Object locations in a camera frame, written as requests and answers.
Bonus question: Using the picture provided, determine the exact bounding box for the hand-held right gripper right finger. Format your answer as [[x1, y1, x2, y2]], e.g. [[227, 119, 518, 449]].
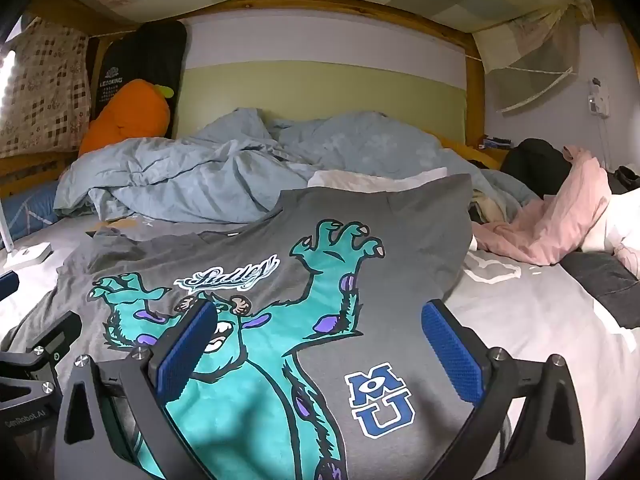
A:
[[421, 299, 586, 480]]

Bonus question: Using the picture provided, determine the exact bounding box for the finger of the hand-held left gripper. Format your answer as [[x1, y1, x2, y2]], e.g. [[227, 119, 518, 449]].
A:
[[0, 310, 83, 363], [0, 271, 20, 304]]

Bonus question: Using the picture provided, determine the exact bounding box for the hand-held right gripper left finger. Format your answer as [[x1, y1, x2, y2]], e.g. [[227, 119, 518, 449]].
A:
[[54, 299, 219, 480]]

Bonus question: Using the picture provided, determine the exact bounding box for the grey monster print t-shirt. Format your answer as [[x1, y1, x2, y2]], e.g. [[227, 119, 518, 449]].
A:
[[2, 174, 511, 480]]

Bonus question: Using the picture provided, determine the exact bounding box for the blue patterned pillow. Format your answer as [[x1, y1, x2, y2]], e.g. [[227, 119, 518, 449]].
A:
[[0, 180, 63, 241]]

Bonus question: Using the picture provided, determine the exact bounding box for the grey printed bed sheet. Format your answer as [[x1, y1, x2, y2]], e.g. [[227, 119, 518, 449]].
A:
[[0, 210, 640, 480]]

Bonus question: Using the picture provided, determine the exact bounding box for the cream garment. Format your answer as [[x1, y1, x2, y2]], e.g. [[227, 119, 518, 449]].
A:
[[470, 195, 508, 223]]

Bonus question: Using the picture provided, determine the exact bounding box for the pink garment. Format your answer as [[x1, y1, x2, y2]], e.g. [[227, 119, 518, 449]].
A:
[[470, 145, 613, 267]]

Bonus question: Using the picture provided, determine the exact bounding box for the dark grey garment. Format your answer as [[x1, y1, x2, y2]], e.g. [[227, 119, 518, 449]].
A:
[[562, 250, 640, 331]]

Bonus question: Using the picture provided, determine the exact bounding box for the light blue duvet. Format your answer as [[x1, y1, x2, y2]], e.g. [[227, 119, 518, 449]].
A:
[[54, 107, 541, 223]]

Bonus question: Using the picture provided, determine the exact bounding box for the white folded cloth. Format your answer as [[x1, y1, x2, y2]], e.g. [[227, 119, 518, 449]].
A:
[[306, 167, 448, 195]]

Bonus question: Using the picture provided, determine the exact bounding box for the brown checked curtain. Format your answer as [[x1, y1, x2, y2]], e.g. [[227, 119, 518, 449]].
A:
[[0, 17, 91, 158]]

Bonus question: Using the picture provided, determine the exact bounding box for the black garment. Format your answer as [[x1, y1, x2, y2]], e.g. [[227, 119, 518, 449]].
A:
[[500, 139, 573, 198]]

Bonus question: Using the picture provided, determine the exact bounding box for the orange carrot plush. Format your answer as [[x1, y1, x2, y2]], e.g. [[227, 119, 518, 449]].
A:
[[77, 79, 176, 157]]

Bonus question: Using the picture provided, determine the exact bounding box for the white garment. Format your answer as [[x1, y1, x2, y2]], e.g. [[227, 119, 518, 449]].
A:
[[580, 192, 640, 276]]

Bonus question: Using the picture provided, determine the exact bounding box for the dark cloth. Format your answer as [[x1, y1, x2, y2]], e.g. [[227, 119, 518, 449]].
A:
[[607, 165, 640, 196]]

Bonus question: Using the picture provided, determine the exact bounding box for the black printed pillow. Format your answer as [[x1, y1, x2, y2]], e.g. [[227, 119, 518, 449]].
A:
[[86, 21, 188, 126]]

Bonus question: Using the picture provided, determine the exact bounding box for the wooden bed frame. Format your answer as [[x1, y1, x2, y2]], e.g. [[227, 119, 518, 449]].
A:
[[0, 0, 511, 201]]

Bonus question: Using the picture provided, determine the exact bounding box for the white wall-mounted device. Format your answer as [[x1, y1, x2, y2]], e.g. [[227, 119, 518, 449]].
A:
[[586, 76, 610, 120]]

